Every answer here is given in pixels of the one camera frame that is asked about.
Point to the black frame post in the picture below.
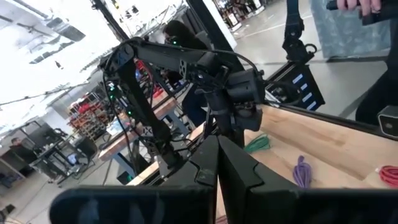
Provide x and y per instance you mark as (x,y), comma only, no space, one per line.
(214,28)

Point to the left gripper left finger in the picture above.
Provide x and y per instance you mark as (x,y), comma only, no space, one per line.
(174,202)

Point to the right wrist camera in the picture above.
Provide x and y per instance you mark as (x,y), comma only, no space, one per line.
(248,118)

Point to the person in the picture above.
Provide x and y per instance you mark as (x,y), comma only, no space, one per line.
(189,102)
(21,152)
(382,90)

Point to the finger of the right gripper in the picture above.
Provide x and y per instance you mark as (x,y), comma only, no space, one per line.
(220,112)
(238,137)

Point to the person's hand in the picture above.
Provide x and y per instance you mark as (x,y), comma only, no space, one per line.
(357,4)

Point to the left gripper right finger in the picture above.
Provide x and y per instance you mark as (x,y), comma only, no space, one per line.
(264,202)

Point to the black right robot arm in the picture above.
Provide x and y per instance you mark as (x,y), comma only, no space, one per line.
(143,99)

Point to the grey table camera box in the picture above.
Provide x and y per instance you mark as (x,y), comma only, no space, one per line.
(388,121)

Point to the black desk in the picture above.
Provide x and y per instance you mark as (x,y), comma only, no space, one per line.
(62,149)

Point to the shelf with red bins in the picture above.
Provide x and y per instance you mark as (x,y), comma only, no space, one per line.
(88,119)

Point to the black object in person's hand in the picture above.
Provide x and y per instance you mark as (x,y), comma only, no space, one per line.
(370,19)

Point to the workbench with blue-grey legs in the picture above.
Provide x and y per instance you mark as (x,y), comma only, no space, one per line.
(169,107)

